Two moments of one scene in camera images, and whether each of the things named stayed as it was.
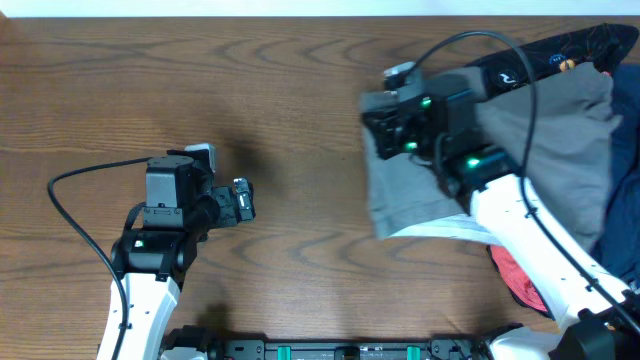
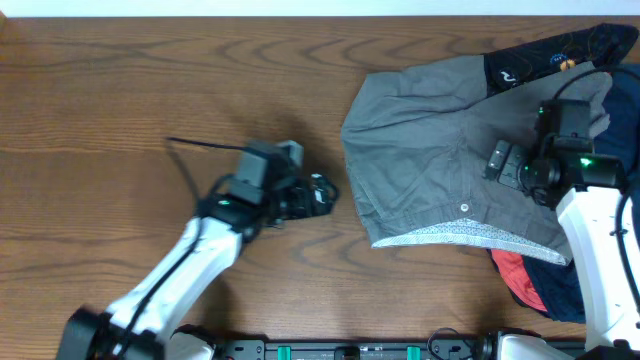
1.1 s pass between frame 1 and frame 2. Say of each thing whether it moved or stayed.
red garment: stayed
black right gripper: moved
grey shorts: moved
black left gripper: moved
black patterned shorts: stayed
